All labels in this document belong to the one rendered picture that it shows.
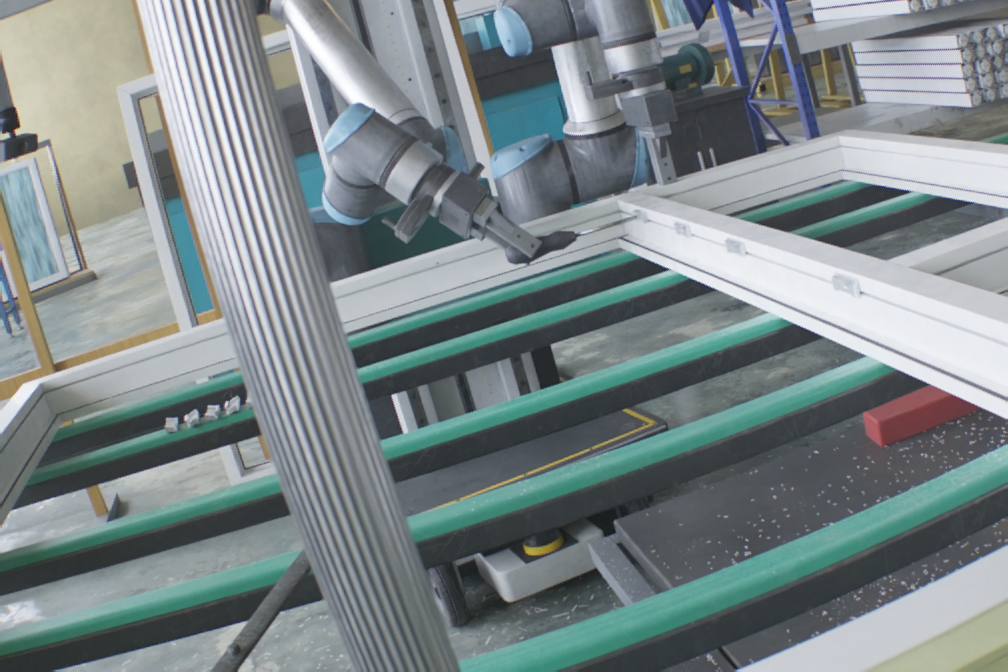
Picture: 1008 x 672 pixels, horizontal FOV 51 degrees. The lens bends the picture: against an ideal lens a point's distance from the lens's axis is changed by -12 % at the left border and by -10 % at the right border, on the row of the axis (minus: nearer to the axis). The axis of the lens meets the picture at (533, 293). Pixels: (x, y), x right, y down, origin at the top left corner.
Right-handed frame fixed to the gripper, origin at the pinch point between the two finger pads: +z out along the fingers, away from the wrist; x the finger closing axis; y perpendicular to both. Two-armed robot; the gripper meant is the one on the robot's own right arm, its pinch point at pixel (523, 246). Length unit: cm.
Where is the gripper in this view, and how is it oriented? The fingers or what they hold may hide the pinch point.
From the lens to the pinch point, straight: 174.0
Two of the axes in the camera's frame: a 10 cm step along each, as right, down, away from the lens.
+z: 8.2, 5.6, -0.4
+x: -1.0, 2.2, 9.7
